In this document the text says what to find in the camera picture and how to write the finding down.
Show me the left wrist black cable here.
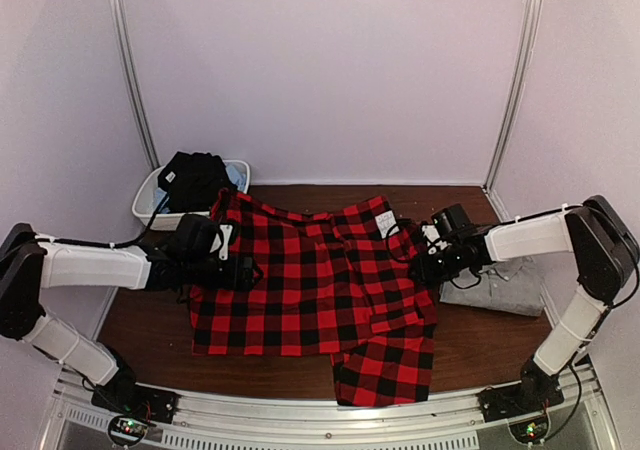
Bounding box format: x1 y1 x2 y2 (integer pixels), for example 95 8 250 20
109 209 181 251

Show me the right circuit board with leds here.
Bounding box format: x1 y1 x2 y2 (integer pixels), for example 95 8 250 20
509 416 550 445

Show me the aluminium frame post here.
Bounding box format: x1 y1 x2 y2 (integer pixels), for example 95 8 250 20
109 0 160 170
483 0 543 194

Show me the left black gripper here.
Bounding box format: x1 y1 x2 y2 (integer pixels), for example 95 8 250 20
184 255 263 290

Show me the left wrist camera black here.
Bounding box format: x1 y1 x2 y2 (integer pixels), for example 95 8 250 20
167 214 237 261

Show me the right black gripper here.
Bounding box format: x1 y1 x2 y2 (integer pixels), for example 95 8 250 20
408 242 465 284

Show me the left circuit board with leds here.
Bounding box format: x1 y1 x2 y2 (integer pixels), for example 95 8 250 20
107 415 149 446

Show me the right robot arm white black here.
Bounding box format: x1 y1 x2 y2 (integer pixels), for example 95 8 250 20
409 195 639 412

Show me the white plastic laundry basket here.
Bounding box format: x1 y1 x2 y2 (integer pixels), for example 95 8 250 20
131 159 251 231

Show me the light blue shirt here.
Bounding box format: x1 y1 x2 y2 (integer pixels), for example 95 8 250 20
155 166 241 214

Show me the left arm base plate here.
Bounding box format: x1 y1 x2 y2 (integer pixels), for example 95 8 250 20
91 384 179 424

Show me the right aluminium frame post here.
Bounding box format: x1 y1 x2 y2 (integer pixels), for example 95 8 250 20
483 0 543 194

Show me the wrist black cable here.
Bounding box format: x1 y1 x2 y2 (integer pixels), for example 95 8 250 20
109 209 181 251
385 218 426 266

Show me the black shirt in basket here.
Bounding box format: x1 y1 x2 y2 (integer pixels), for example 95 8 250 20
157 152 237 213

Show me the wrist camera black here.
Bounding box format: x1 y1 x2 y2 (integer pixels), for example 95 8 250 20
422 204 474 243
167 214 237 261

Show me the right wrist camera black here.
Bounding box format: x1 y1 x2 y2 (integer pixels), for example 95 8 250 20
422 204 474 243

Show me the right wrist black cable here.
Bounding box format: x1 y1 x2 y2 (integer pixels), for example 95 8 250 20
385 218 426 266

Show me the circuit board with leds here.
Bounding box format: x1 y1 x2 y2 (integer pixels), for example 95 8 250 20
509 416 550 445
107 415 149 446

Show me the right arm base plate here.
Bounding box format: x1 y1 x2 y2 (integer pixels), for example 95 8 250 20
477 383 565 423

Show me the front aluminium rail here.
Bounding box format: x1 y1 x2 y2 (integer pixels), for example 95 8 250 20
39 364 621 450

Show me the folded grey button shirt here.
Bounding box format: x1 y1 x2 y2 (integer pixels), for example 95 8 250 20
440 257 544 317

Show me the left aluminium frame post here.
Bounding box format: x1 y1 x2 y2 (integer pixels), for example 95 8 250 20
109 0 160 170

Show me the red black plaid shirt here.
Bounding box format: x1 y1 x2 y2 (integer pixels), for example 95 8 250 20
190 191 437 407

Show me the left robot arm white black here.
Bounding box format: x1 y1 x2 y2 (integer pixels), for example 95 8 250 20
1 215 263 414

